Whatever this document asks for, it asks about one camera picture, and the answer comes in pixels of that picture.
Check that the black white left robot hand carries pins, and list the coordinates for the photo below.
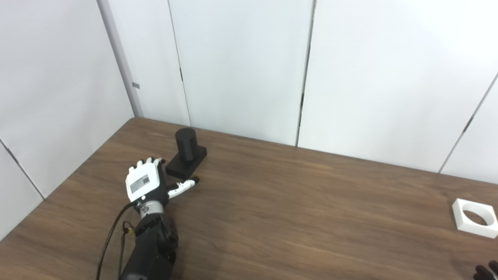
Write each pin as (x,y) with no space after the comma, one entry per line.
(142,182)

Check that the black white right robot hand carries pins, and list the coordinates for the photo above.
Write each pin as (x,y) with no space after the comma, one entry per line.
(489,272)

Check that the black cylinder peg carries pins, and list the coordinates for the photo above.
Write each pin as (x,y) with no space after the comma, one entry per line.
(186,149)

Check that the white square piece with hole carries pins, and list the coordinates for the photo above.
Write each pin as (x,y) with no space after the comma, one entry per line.
(461,217)

